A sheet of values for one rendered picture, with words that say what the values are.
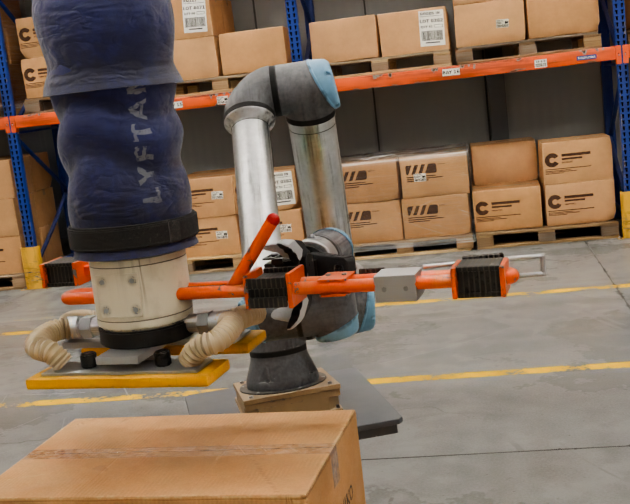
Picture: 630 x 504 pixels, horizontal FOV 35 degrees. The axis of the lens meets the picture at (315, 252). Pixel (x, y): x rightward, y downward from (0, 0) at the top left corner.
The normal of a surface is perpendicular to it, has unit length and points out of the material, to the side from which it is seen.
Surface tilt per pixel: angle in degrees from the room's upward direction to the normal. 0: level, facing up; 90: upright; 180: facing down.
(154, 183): 75
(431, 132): 90
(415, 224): 89
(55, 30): 91
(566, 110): 90
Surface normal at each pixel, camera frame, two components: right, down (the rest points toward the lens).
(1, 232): -0.16, 0.22
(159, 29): 0.87, 0.04
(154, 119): 0.59, -0.28
